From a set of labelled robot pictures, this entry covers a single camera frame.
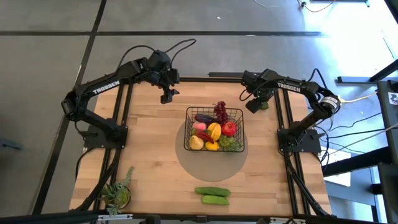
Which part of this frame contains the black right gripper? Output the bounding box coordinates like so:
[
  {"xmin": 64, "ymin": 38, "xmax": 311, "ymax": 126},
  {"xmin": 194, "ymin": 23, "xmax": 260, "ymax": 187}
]
[{"xmin": 243, "ymin": 68, "xmax": 277, "ymax": 102}]

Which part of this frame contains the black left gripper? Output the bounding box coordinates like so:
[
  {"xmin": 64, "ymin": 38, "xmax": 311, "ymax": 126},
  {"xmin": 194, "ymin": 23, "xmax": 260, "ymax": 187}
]
[{"xmin": 148, "ymin": 51, "xmax": 180, "ymax": 96}]

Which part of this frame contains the purple eggplant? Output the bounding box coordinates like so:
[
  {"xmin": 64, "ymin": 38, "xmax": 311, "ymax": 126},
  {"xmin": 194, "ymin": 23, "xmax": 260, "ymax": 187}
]
[{"xmin": 194, "ymin": 113, "xmax": 218, "ymax": 124}]

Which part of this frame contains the dark red grapes bunch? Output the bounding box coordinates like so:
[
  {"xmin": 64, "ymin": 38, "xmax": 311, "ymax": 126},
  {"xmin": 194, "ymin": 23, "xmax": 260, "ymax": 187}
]
[{"xmin": 213, "ymin": 100, "xmax": 230, "ymax": 124}]

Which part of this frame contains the red apple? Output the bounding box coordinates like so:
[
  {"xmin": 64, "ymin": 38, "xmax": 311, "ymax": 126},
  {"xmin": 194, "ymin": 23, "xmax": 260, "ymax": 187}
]
[{"xmin": 221, "ymin": 120, "xmax": 238, "ymax": 138}]

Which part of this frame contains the red and green mango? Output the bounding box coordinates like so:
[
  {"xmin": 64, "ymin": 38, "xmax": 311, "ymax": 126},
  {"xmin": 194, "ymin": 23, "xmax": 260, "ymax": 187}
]
[{"xmin": 191, "ymin": 128, "xmax": 216, "ymax": 144}]

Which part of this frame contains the yellow pear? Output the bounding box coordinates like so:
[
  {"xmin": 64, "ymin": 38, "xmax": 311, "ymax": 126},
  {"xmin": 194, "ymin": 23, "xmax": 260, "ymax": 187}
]
[{"xmin": 188, "ymin": 134, "xmax": 205, "ymax": 151}]

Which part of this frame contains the yellow star fruit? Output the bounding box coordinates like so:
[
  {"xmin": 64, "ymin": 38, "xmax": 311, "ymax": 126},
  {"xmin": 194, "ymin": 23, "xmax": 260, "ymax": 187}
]
[{"xmin": 206, "ymin": 122, "xmax": 223, "ymax": 142}]

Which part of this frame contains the green grapes bunch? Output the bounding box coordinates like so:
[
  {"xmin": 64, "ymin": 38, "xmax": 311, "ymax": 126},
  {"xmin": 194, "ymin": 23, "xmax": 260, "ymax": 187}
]
[{"xmin": 217, "ymin": 134, "xmax": 243, "ymax": 152}]

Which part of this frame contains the round grey mat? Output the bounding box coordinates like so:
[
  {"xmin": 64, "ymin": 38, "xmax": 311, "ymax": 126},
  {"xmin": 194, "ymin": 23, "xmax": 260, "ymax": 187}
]
[{"xmin": 175, "ymin": 119, "xmax": 249, "ymax": 183}]

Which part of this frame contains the green cucumber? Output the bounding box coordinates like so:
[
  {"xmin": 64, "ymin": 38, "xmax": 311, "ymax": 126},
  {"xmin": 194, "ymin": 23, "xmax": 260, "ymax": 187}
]
[
  {"xmin": 194, "ymin": 186, "xmax": 232, "ymax": 198},
  {"xmin": 201, "ymin": 195, "xmax": 230, "ymax": 206}
]

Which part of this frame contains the potted succulent plant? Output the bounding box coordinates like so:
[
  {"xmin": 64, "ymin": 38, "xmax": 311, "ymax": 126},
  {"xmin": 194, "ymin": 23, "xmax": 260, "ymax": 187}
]
[{"xmin": 98, "ymin": 165, "xmax": 136, "ymax": 217}]

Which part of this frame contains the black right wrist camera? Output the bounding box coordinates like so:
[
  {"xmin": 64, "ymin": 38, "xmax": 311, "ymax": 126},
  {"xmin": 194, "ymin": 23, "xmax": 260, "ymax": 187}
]
[{"xmin": 245, "ymin": 97, "xmax": 264, "ymax": 114}]

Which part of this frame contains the black wire basket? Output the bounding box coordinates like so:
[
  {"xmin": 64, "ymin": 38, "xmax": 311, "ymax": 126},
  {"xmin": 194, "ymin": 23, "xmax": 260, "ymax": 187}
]
[{"xmin": 183, "ymin": 106, "xmax": 246, "ymax": 153}]

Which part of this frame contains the black aluminium table frame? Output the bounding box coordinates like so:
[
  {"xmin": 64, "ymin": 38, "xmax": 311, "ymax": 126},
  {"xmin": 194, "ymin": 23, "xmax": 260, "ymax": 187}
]
[{"xmin": 68, "ymin": 72, "xmax": 336, "ymax": 224}]

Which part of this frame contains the black left camera cable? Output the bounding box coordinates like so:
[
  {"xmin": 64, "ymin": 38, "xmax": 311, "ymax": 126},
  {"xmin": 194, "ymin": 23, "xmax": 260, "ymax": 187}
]
[{"xmin": 119, "ymin": 38, "xmax": 198, "ymax": 68}]

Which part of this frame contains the black camera cable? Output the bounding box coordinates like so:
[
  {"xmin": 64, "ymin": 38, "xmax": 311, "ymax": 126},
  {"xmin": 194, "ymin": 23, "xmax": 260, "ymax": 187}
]
[
  {"xmin": 119, "ymin": 38, "xmax": 198, "ymax": 68},
  {"xmin": 307, "ymin": 68, "xmax": 328, "ymax": 91}
]

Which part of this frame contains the black right camera cable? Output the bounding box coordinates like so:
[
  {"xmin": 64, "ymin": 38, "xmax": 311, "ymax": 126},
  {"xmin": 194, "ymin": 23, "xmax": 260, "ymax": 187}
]
[{"xmin": 307, "ymin": 68, "xmax": 328, "ymax": 91}]

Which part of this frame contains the silver frame bracket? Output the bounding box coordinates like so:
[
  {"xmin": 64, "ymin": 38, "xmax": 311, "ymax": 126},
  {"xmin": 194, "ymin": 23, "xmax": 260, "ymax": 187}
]
[
  {"xmin": 97, "ymin": 213, "xmax": 134, "ymax": 222},
  {"xmin": 269, "ymin": 217, "xmax": 307, "ymax": 223}
]

